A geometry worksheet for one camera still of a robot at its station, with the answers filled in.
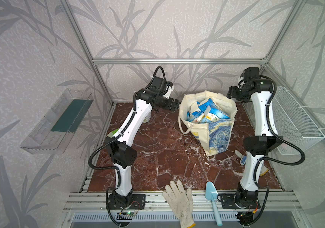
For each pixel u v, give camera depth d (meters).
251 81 0.58
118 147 0.47
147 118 1.05
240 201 0.67
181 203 0.72
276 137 0.50
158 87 0.61
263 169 0.84
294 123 0.63
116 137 0.48
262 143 0.53
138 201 0.72
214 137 0.81
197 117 0.88
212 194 0.76
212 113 0.79
